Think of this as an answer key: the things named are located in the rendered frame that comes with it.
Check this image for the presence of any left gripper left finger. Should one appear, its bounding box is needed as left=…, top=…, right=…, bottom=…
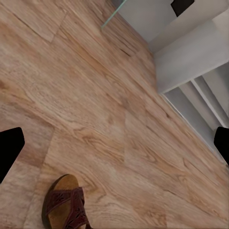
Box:
left=0, top=127, right=25, bottom=184

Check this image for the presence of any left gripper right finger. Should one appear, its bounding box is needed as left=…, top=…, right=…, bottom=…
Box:
left=214, top=127, right=229, bottom=165

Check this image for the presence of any sandal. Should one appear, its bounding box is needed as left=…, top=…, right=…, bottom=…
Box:
left=42, top=174, right=91, bottom=229

